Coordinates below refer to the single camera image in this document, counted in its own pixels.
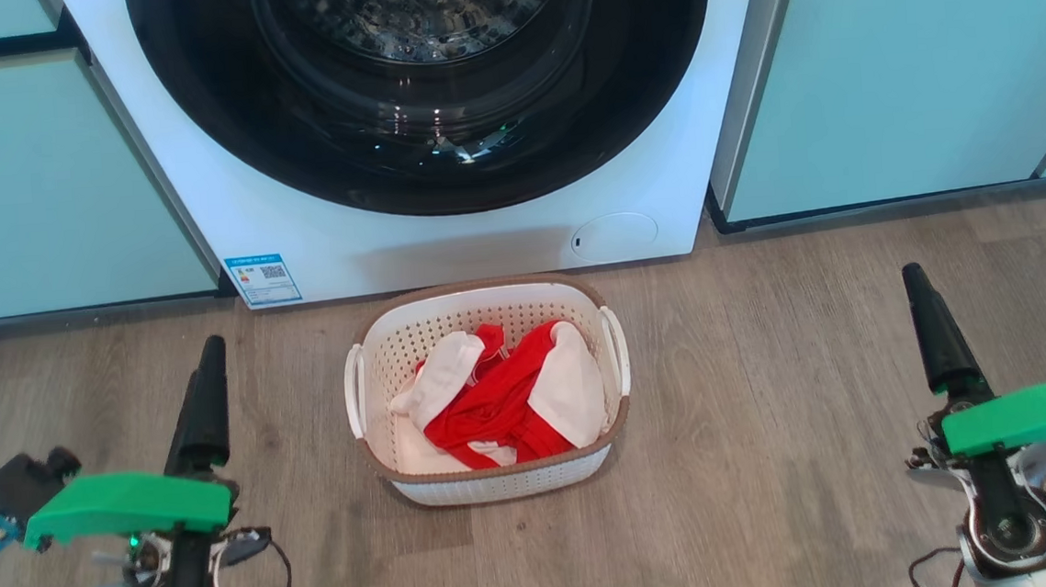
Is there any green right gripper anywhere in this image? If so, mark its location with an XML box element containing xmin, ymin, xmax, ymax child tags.
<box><xmin>901</xmin><ymin>254</ymin><xmax>1046</xmax><ymax>460</ymax></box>

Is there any thin dark right arm cable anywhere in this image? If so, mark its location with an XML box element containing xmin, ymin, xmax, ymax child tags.
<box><xmin>906</xmin><ymin>546</ymin><xmax>968</xmax><ymax>587</ymax></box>

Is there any round white filter cover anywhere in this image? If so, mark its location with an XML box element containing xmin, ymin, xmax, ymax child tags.
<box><xmin>568</xmin><ymin>209</ymin><xmax>661</xmax><ymax>266</ymax></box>

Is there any washing machine glass door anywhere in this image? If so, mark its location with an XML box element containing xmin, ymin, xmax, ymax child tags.
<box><xmin>125</xmin><ymin>0</ymin><xmax>726</xmax><ymax>236</ymax></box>

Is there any pale green cabinet grey side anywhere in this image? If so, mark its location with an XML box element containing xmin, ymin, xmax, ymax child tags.
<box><xmin>696</xmin><ymin>0</ymin><xmax>1046</xmax><ymax>231</ymax></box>

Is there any white garment with red trim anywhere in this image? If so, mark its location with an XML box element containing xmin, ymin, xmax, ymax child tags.
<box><xmin>385</xmin><ymin>329</ymin><xmax>500</xmax><ymax>477</ymax></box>

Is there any white front-load washing machine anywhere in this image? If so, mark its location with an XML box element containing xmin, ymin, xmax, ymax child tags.
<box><xmin>61</xmin><ymin>0</ymin><xmax>785</xmax><ymax>322</ymax></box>

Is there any white perforated laundry basket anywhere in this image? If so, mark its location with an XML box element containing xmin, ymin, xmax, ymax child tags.
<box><xmin>337</xmin><ymin>268</ymin><xmax>639</xmax><ymax>514</ymax></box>

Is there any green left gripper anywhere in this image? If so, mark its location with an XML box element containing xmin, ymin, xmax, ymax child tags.
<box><xmin>9</xmin><ymin>334</ymin><xmax>241</xmax><ymax>567</ymax></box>

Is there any blue energy label sticker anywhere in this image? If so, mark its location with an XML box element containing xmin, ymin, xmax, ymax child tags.
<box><xmin>224</xmin><ymin>251</ymin><xmax>304</xmax><ymax>310</ymax></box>

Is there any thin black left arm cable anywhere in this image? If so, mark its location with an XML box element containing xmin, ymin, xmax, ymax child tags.
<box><xmin>227</xmin><ymin>526</ymin><xmax>294</xmax><ymax>587</ymax></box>

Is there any red and white garment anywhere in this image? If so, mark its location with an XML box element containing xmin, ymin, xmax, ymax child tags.
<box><xmin>413</xmin><ymin>316</ymin><xmax>611</xmax><ymax>473</ymax></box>

